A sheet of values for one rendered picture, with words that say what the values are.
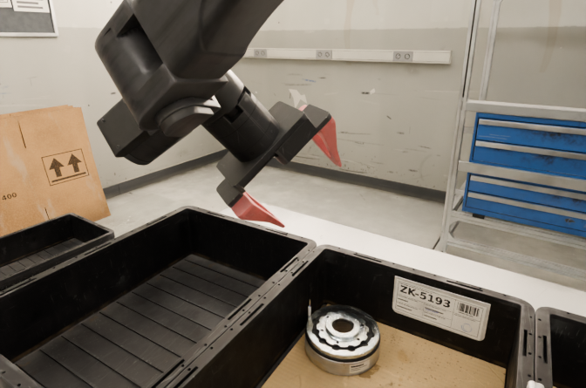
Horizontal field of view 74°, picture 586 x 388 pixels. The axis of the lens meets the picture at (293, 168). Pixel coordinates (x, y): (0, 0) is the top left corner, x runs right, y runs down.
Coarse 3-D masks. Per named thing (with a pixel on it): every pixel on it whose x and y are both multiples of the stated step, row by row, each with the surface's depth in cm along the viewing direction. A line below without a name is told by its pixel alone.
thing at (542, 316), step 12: (540, 312) 47; (552, 312) 47; (564, 312) 47; (540, 324) 45; (576, 324) 46; (540, 336) 43; (540, 348) 42; (540, 360) 40; (540, 372) 39; (552, 384) 37
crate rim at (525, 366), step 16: (352, 256) 59; (368, 256) 59; (400, 272) 56; (416, 272) 55; (272, 288) 52; (288, 288) 53; (464, 288) 52; (480, 288) 52; (256, 304) 48; (512, 304) 49; (528, 304) 48; (240, 320) 46; (528, 320) 46; (224, 336) 43; (528, 336) 43; (208, 352) 41; (528, 352) 41; (192, 368) 39; (528, 368) 39; (176, 384) 37
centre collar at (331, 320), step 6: (330, 318) 55; (336, 318) 55; (342, 318) 55; (348, 318) 55; (354, 318) 55; (330, 324) 54; (354, 324) 54; (330, 330) 53; (354, 330) 53; (330, 336) 53; (336, 336) 52; (342, 336) 52; (348, 336) 52; (354, 336) 52
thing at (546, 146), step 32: (480, 128) 204; (512, 128) 196; (544, 128) 187; (576, 128) 181; (480, 160) 209; (512, 160) 200; (544, 160) 192; (576, 160) 185; (480, 192) 213; (512, 192) 204; (544, 192) 195; (576, 192) 188; (544, 224) 200; (576, 224) 192
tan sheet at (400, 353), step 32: (384, 352) 54; (416, 352) 54; (448, 352) 54; (288, 384) 49; (320, 384) 49; (352, 384) 49; (384, 384) 49; (416, 384) 49; (448, 384) 49; (480, 384) 49
